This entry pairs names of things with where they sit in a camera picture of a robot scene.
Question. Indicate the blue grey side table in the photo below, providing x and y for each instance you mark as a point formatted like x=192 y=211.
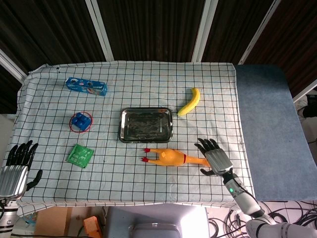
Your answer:
x=265 y=129

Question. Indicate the yellow rubber chicken toy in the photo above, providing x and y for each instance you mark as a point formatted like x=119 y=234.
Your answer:
x=171 y=157

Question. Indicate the dark metal tray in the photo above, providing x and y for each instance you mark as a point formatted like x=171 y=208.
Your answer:
x=145 y=125

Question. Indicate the blue toy block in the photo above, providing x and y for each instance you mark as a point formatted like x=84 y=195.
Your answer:
x=80 y=121

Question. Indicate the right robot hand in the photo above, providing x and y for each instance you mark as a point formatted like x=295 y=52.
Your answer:
x=218 y=158

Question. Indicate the green packet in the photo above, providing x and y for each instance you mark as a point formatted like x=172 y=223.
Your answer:
x=79 y=156

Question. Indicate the checkered white tablecloth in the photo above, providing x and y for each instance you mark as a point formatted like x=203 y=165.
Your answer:
x=138 y=86

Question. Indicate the blue snack box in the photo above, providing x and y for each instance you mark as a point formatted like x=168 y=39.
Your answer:
x=86 y=86

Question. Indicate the yellow banana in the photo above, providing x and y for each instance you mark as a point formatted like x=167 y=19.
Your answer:
x=191 y=102

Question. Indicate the orange box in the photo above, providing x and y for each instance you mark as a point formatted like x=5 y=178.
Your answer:
x=92 y=226

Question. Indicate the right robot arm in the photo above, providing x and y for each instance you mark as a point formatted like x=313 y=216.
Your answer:
x=250 y=203

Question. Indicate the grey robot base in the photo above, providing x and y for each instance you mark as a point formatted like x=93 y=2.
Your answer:
x=156 y=221

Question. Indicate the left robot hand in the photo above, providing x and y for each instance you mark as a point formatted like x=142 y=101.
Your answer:
x=13 y=174

